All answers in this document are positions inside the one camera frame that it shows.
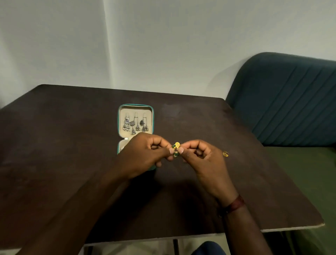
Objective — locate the person's right hand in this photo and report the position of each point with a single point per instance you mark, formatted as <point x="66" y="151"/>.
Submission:
<point x="207" y="168"/>

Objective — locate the red thread wristband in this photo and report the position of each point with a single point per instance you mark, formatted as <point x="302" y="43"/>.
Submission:
<point x="235" y="205"/>

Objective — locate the green fabric cover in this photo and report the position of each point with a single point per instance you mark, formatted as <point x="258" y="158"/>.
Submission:
<point x="309" y="184"/>

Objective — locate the person's left forearm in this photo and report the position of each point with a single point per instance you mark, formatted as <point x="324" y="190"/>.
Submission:
<point x="73" y="215"/>

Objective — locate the person's left hand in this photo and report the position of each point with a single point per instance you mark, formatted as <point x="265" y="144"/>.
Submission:
<point x="141" y="157"/>

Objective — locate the dark table leg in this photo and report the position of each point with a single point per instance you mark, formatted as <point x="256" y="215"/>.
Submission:
<point x="176" y="248"/>
<point x="88" y="251"/>

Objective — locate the green and gold earring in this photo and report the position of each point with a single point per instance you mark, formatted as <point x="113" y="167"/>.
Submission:
<point x="176" y="147"/>

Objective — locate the teal jewelry box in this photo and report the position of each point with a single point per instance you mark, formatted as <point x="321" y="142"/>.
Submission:
<point x="135" y="109"/>

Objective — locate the person's blue trouser leg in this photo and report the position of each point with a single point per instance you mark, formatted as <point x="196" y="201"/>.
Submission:
<point x="208" y="249"/>

